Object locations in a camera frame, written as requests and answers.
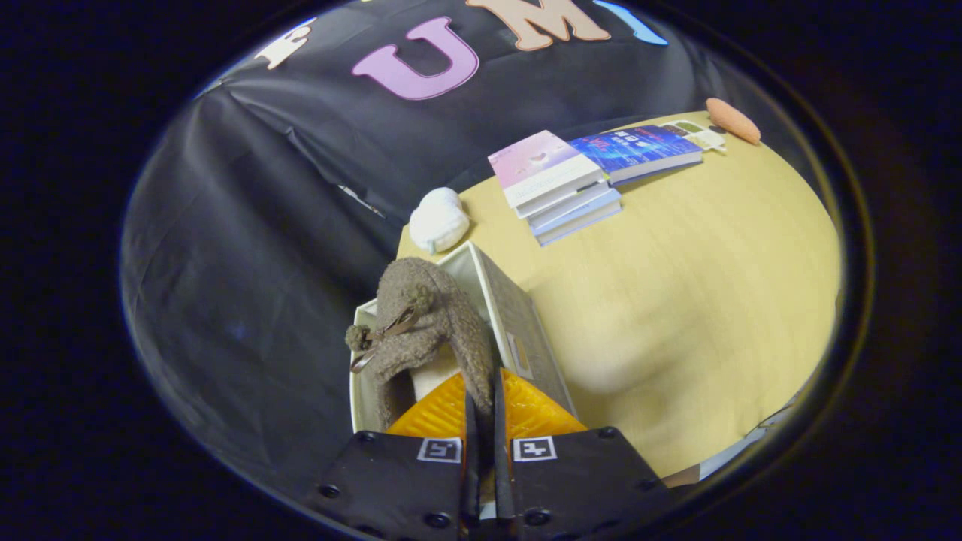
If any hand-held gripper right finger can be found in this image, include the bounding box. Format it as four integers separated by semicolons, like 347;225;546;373
492;367;675;541

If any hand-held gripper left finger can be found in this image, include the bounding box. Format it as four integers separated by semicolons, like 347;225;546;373
304;368;482;541

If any grey storage box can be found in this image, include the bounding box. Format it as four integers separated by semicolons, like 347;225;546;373
349;240;579;435

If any brown fuzzy slipper shoe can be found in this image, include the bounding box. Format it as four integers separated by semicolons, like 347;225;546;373
344;257;497;433

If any white fluffy plush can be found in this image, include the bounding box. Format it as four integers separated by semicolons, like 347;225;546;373
408;187;471;255

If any light blue paperback book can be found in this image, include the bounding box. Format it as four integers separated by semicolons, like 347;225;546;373
530;189;623;247

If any white paperback book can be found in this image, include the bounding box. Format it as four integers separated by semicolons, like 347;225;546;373
517;179;613;230

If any thin white strip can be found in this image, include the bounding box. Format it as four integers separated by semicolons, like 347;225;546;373
337;184;386;220

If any pink cover book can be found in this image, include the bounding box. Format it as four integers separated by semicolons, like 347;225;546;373
487;130;604;219

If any blue cover book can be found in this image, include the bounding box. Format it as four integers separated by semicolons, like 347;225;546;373
569;125;705;186

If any white compartment seed tray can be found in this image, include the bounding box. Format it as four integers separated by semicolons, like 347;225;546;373
661;119;728;153

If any orange fuzzy sponge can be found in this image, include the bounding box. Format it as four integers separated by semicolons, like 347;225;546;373
705;98;762;145

